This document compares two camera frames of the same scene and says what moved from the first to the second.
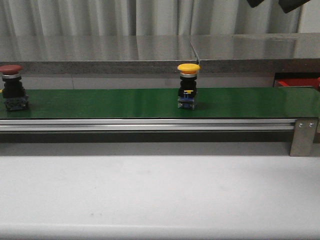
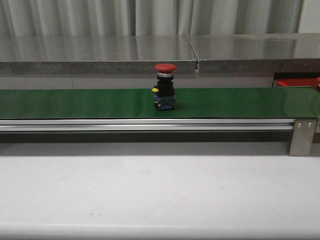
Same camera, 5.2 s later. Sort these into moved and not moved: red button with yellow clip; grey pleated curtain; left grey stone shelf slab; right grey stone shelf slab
Moved: red button with yellow clip
Not moved: right grey stone shelf slab; left grey stone shelf slab; grey pleated curtain
